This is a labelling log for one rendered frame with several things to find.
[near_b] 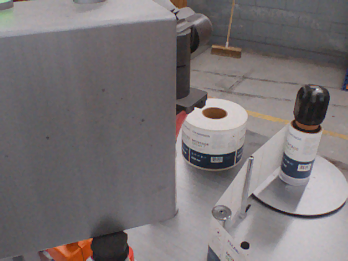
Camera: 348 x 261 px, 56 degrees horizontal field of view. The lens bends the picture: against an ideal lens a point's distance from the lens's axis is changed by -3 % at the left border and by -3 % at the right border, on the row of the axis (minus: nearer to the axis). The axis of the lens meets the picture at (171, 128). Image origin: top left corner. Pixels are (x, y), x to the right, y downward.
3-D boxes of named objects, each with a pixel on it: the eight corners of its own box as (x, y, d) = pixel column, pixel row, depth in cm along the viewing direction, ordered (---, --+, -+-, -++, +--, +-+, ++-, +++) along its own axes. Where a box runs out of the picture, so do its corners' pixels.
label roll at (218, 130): (212, 129, 123) (214, 92, 116) (255, 154, 110) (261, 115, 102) (168, 149, 112) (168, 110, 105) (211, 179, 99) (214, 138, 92)
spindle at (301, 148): (313, 174, 99) (337, 86, 84) (304, 190, 93) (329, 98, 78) (284, 163, 104) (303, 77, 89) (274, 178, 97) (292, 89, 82)
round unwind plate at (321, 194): (357, 171, 102) (357, 168, 101) (332, 235, 81) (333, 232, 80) (265, 140, 117) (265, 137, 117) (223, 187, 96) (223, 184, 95)
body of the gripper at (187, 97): (160, 87, 62) (158, 48, 58) (208, 101, 57) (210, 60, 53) (137, 101, 58) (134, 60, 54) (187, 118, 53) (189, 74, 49)
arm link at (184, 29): (146, 25, 50) (180, 30, 47) (168, 15, 55) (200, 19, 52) (148, 69, 53) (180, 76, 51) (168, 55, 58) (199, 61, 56)
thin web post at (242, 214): (247, 214, 87) (257, 156, 77) (243, 219, 86) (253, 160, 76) (240, 211, 88) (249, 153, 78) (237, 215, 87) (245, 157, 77)
